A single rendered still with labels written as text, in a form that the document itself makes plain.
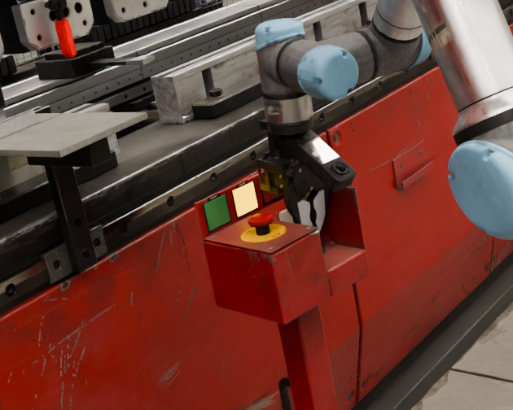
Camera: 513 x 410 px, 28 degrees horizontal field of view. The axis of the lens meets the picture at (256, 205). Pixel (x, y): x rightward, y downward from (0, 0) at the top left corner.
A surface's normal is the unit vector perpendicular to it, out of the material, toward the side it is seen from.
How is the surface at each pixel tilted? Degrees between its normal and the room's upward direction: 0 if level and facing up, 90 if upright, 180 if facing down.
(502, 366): 0
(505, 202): 97
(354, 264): 90
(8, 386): 90
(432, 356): 0
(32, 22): 90
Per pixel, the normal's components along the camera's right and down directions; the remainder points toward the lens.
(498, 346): -0.19, -0.93
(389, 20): -0.62, 0.57
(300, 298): 0.68, 0.11
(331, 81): 0.48, 0.27
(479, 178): -0.81, 0.43
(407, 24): 0.04, 0.80
